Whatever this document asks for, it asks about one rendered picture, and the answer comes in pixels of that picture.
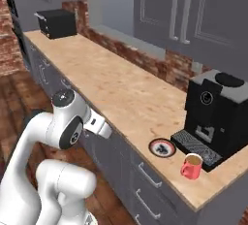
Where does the pale grey cupboard handle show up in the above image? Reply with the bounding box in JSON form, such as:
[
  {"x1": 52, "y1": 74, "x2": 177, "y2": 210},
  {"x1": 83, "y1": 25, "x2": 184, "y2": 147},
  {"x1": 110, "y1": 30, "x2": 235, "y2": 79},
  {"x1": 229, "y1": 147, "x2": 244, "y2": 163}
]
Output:
[
  {"x1": 179, "y1": 0, "x2": 200, "y2": 46},
  {"x1": 169, "y1": 0, "x2": 186, "y2": 42}
]

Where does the grey wall cupboard door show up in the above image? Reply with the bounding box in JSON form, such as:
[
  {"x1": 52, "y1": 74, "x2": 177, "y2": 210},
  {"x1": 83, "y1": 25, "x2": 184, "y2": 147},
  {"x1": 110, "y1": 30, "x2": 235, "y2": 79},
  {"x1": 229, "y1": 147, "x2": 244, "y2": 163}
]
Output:
[
  {"x1": 133, "y1": 0, "x2": 192, "y2": 49},
  {"x1": 188, "y1": 0, "x2": 248, "y2": 75}
]

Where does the grey drawer front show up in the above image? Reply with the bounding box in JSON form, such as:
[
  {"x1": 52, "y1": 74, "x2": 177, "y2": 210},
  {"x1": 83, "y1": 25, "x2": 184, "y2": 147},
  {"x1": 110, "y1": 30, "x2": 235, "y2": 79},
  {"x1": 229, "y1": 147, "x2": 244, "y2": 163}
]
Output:
[
  {"x1": 129, "y1": 150, "x2": 199, "y2": 218},
  {"x1": 129, "y1": 181, "x2": 192, "y2": 225}
]

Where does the black coffee machine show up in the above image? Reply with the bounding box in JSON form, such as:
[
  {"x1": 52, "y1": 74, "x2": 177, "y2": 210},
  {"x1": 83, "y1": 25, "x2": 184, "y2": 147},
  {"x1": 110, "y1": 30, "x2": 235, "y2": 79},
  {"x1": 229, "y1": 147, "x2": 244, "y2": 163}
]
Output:
[{"x1": 170, "y1": 69, "x2": 248, "y2": 173}]

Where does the red coffee mug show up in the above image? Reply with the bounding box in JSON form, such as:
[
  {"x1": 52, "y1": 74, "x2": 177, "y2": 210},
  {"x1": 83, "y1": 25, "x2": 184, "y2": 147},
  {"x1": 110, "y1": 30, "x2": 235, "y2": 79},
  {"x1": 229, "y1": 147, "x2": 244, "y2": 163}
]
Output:
[{"x1": 179, "y1": 152, "x2": 204, "y2": 181}]

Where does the black toaster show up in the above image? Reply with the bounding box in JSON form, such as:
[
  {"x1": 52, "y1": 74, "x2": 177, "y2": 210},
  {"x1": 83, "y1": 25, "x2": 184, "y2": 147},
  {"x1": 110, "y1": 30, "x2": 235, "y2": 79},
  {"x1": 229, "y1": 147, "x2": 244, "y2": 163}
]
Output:
[{"x1": 34, "y1": 8, "x2": 78, "y2": 40}]

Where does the grey base cupboard run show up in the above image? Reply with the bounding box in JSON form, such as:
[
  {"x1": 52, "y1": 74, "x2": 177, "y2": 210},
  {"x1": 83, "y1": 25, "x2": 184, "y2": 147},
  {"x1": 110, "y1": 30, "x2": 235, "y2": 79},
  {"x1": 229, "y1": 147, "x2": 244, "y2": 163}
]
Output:
[{"x1": 22, "y1": 34, "x2": 137, "y2": 201}]

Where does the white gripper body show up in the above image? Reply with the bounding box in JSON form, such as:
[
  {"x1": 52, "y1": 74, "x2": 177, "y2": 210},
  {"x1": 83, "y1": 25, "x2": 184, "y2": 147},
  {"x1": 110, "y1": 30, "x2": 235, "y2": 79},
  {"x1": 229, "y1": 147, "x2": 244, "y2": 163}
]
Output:
[{"x1": 95, "y1": 117, "x2": 113, "y2": 140}]

